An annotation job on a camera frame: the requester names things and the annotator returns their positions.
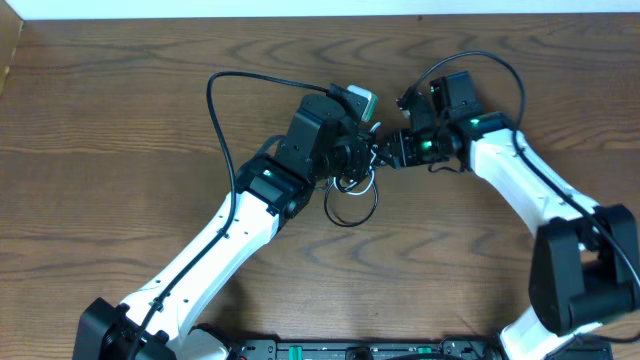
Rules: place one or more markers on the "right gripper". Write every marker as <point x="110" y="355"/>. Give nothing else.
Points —
<point x="398" y="151"/>

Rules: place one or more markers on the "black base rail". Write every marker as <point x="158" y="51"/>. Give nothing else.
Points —
<point x="455" y="348"/>

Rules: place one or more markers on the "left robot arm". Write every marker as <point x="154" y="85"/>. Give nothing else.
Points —
<point x="324" y="140"/>

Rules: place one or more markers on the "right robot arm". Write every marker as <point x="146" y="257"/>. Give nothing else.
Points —
<point x="585" y="263"/>

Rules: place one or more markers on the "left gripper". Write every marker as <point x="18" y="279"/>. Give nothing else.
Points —
<point x="363" y="154"/>

